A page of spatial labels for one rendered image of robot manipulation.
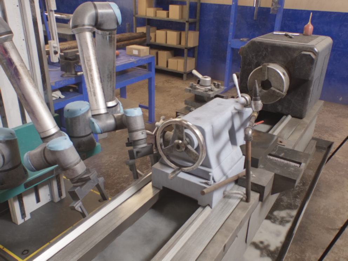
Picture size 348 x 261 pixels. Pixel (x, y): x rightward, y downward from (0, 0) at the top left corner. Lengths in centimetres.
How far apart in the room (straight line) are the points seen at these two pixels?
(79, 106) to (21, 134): 34
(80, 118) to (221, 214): 104
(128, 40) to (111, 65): 388
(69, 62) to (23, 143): 129
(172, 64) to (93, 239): 522
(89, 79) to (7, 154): 52
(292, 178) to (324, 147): 154
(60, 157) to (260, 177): 88
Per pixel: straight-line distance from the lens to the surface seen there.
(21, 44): 198
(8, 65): 153
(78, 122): 200
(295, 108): 241
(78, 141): 205
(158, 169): 143
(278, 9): 523
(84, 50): 176
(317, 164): 281
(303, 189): 245
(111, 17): 183
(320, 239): 271
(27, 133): 199
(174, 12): 617
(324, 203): 311
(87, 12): 179
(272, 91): 215
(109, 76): 194
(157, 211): 153
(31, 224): 223
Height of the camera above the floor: 168
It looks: 25 degrees down
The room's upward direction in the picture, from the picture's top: 2 degrees clockwise
